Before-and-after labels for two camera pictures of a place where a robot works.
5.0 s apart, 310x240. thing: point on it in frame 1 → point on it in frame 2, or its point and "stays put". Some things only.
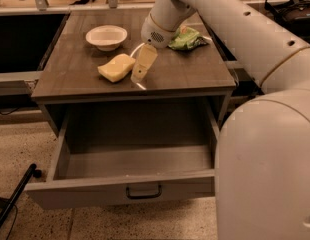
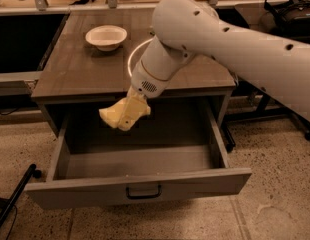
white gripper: x=156 y=34 → x=145 y=81
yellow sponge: x=117 y=68 → x=114 y=113
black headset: x=297 y=14 stays put
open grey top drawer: x=95 y=176 stays put
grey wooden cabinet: x=91 y=57 stays put
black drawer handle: x=143 y=196 stays put
